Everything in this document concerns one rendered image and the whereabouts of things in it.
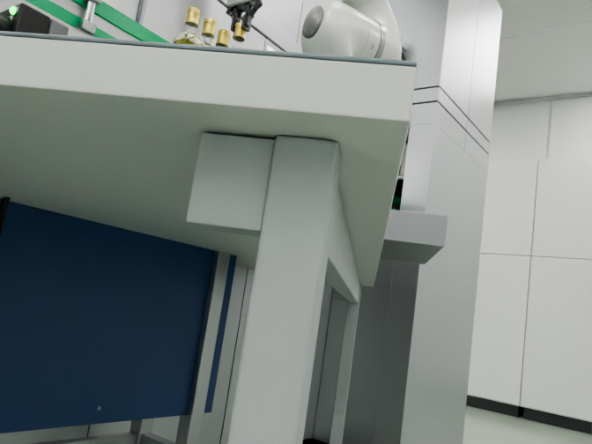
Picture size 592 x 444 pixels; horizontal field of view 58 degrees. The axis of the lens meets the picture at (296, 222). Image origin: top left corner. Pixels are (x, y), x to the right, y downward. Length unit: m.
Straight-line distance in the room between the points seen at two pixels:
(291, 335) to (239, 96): 0.14
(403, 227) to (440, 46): 1.50
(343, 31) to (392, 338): 1.33
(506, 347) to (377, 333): 2.76
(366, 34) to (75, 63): 0.85
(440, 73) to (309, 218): 2.03
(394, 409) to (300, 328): 1.82
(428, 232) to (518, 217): 3.97
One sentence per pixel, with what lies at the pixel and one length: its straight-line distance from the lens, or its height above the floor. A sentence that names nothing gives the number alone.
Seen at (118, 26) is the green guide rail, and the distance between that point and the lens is 1.18.
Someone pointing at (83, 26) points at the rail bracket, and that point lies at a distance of 1.10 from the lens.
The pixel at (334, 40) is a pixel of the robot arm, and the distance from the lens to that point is 1.09.
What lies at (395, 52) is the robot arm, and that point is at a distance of 1.19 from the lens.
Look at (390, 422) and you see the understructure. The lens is 2.14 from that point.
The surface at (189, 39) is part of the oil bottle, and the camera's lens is 1.45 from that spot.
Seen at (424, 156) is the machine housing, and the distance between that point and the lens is 2.20.
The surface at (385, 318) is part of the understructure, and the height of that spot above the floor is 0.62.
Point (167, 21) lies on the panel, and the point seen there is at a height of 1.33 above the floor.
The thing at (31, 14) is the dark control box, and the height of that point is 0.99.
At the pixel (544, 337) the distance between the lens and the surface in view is 4.75.
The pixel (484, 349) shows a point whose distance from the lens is 4.86.
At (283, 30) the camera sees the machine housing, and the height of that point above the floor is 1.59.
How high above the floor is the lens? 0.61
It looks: 9 degrees up
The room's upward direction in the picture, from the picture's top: 8 degrees clockwise
